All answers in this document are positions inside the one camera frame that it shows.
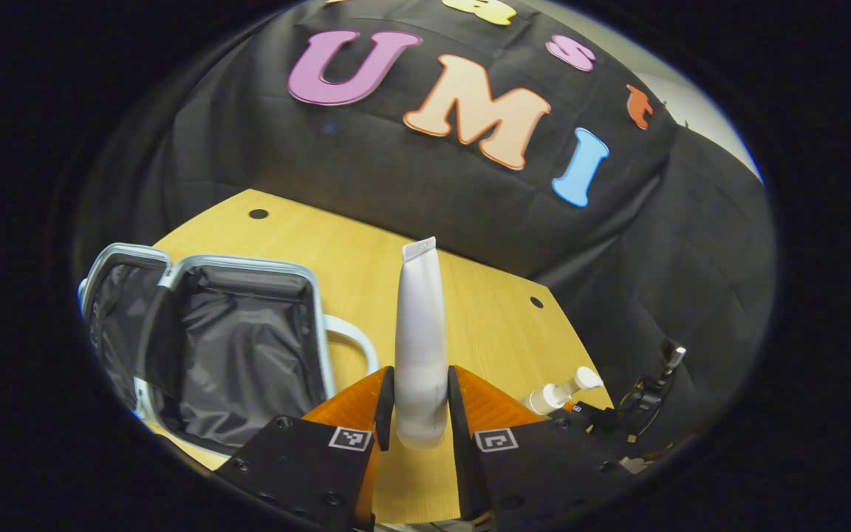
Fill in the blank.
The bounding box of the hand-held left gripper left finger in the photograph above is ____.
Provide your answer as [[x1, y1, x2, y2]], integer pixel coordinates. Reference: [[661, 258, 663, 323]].
[[211, 366, 395, 529]]

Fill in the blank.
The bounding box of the white pump bottle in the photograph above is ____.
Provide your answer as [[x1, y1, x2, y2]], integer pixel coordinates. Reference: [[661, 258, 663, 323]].
[[520, 366, 605, 416]]

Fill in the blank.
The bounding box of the light blue suitcase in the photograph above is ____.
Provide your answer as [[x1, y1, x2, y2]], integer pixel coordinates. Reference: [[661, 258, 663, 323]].
[[77, 242, 382, 460]]

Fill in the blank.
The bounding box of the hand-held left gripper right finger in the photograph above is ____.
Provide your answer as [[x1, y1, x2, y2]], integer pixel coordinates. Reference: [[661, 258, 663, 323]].
[[446, 364, 637, 522]]

